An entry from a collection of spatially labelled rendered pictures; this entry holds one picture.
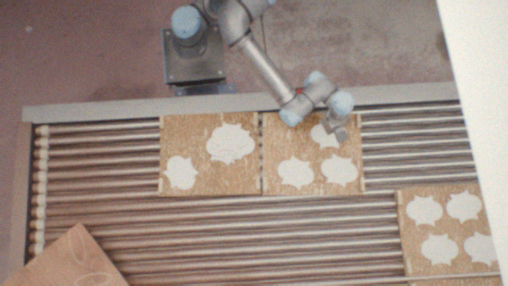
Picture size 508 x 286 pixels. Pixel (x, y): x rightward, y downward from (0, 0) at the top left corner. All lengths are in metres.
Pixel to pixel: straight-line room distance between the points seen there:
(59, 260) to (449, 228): 1.51
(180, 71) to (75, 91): 1.26
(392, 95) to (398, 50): 1.17
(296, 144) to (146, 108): 0.66
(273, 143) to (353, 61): 1.35
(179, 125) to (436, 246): 1.14
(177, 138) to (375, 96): 0.86
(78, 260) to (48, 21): 2.00
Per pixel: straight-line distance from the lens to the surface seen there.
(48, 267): 2.18
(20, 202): 2.35
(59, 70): 3.57
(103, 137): 2.34
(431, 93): 2.44
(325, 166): 2.21
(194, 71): 2.34
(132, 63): 3.46
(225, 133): 2.19
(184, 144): 2.24
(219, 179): 2.19
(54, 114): 2.44
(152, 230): 2.21
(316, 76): 1.93
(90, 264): 2.13
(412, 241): 2.24
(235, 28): 1.81
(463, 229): 2.31
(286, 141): 2.23
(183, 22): 2.19
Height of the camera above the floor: 3.07
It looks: 74 degrees down
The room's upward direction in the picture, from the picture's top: 2 degrees counter-clockwise
